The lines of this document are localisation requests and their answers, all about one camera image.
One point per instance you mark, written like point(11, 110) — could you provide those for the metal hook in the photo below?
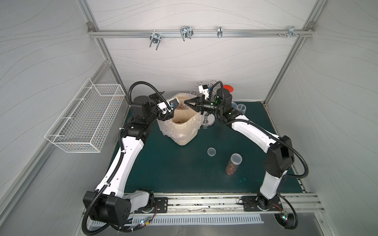
point(155, 38)
point(219, 32)
point(186, 32)

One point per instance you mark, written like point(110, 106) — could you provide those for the clear wine glass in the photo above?
point(242, 108)

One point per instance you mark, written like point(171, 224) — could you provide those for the white wire basket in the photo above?
point(84, 124)

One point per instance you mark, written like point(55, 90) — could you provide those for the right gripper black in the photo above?
point(199, 104)

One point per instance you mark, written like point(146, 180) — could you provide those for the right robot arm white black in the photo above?
point(282, 160)

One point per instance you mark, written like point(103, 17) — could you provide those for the white vent strip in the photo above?
point(212, 219)

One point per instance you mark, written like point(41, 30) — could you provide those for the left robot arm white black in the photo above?
point(108, 205)

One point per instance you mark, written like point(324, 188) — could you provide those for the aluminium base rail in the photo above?
point(218, 203)

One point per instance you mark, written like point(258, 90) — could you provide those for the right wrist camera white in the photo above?
point(204, 90)

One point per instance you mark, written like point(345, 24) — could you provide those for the chrome glass holder stand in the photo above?
point(209, 118)

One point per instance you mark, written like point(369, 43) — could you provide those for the red plastic wine glass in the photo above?
point(229, 88)

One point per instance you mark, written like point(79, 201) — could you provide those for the aluminium top rail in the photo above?
point(198, 33)

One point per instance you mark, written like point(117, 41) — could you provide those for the cream trash bin with bag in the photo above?
point(185, 124)

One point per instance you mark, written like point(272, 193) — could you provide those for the clear plastic jar lid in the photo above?
point(211, 151)

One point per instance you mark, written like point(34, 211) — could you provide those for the metal hook right end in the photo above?
point(291, 33)

